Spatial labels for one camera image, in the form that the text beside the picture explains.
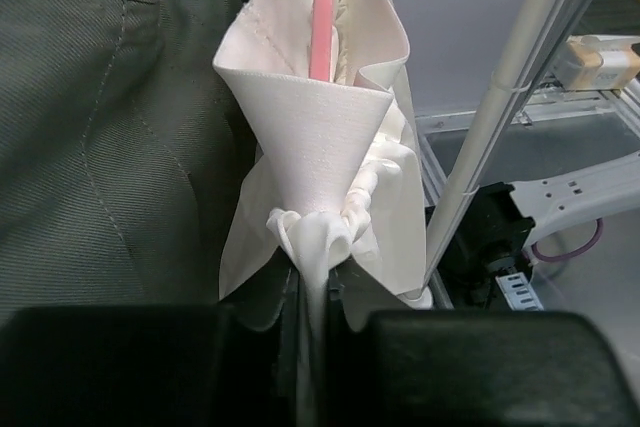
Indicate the cardboard box on shelf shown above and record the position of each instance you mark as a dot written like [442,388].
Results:
[597,62]

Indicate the pink plastic hanger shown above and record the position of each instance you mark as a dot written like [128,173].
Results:
[321,40]

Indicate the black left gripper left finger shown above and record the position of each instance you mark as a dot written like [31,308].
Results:
[231,364]

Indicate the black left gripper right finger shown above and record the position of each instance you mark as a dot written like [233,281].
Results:
[390,365]

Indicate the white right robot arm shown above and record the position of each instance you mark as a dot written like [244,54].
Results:
[505,222]

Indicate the grey clothes rack pole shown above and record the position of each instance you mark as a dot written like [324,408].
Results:
[541,26]

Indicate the grey pleated skirt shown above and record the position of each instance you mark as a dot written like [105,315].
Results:
[122,152]

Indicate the white skirt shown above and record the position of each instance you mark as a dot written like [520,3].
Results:
[339,176]

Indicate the white slotted cable duct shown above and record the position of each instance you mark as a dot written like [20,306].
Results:
[518,293]

